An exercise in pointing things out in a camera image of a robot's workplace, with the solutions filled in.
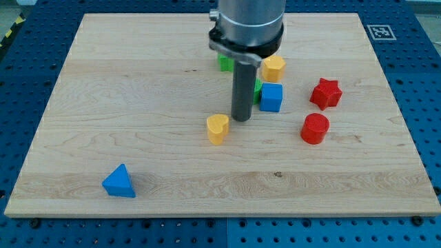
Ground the yellow heart block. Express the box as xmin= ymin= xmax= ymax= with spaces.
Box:
xmin=206 ymin=114 xmax=229 ymax=145

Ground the green block behind arm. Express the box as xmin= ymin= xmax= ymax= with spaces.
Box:
xmin=217 ymin=53 xmax=234 ymax=72

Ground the green star block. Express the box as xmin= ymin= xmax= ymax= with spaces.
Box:
xmin=253 ymin=78 xmax=263 ymax=105

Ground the red star block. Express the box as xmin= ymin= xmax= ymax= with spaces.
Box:
xmin=309 ymin=78 xmax=342 ymax=110

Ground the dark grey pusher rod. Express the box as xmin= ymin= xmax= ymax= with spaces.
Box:
xmin=231 ymin=61 xmax=257 ymax=122

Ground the blue cube block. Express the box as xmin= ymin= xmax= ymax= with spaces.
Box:
xmin=259 ymin=83 xmax=283 ymax=112

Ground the yellow hexagon block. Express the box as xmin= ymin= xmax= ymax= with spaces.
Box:
xmin=261 ymin=55 xmax=286 ymax=83

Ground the wooden board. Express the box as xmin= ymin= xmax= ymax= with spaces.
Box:
xmin=5 ymin=13 xmax=440 ymax=218

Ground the red cylinder block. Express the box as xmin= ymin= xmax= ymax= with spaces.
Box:
xmin=300 ymin=113 xmax=330 ymax=145

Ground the blue triangle block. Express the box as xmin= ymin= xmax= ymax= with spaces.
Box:
xmin=102 ymin=164 xmax=136 ymax=198

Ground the white fiducial marker tag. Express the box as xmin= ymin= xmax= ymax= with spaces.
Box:
xmin=367 ymin=24 xmax=396 ymax=41

